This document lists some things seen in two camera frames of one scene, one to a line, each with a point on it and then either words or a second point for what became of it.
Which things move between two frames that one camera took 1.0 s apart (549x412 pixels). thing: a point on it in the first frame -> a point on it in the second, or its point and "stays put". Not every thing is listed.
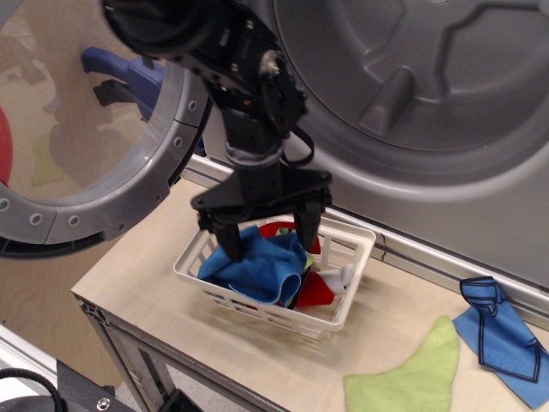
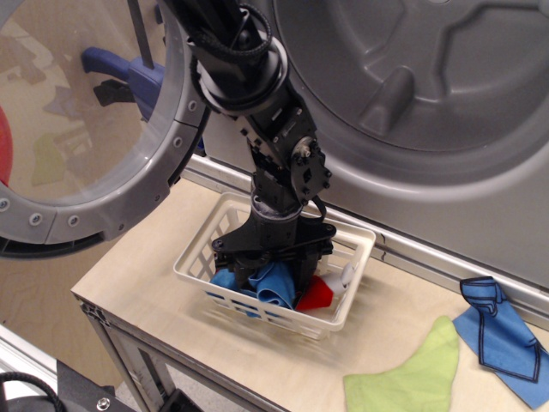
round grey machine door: [92, 129] stays put
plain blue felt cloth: [269, 269] stays put
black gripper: [263, 188] -> [294, 231]
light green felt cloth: [425, 383] stays put
